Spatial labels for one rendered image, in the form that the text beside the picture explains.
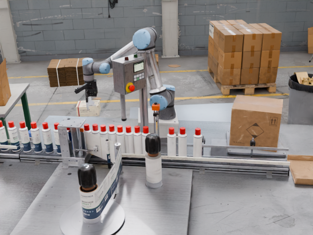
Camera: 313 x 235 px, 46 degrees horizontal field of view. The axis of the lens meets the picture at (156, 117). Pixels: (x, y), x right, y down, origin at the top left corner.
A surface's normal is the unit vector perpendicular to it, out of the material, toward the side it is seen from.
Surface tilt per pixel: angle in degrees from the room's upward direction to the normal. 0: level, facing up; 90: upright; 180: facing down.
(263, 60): 90
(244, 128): 90
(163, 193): 0
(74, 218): 0
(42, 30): 90
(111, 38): 90
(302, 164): 0
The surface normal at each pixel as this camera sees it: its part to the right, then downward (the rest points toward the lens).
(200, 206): -0.03, -0.91
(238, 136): -0.33, 0.40
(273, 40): 0.08, 0.42
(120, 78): -0.68, 0.33
